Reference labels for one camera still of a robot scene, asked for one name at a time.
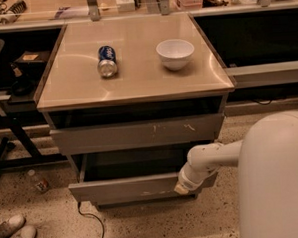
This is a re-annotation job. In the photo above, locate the grey drawer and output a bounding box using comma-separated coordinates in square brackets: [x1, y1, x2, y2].
[92, 194, 198, 212]
[51, 113, 224, 155]
[66, 145, 219, 208]

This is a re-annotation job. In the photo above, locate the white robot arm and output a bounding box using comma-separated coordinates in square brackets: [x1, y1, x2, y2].
[174, 140, 242, 195]

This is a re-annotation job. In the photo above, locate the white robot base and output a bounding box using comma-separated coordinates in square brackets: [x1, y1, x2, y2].
[238, 111, 298, 238]

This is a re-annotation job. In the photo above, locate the grey bottom drawer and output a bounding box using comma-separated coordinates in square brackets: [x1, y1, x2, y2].
[92, 194, 198, 212]

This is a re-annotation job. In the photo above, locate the grey top drawer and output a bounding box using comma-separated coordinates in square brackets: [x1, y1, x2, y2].
[51, 113, 224, 155]

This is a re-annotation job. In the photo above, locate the grey drawer cabinet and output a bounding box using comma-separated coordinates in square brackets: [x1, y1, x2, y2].
[29, 9, 244, 215]

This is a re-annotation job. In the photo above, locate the white bowl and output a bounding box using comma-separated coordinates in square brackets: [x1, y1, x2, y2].
[156, 39, 194, 71]

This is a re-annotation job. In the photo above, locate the clear plastic bottle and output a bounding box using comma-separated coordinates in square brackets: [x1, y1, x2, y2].
[28, 169, 49, 193]

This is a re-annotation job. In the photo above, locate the blue soda can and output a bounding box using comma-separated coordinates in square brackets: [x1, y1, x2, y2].
[97, 45, 117, 77]

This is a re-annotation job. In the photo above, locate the white shoe far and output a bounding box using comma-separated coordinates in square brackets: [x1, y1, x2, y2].
[0, 215, 25, 238]

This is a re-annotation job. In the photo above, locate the black box under desk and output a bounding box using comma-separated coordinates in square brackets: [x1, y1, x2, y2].
[14, 50, 51, 68]

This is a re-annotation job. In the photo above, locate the white tissue box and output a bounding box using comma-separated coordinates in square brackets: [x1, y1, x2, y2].
[116, 0, 135, 12]

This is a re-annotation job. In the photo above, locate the black floor cable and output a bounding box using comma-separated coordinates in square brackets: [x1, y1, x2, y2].
[76, 200, 107, 238]

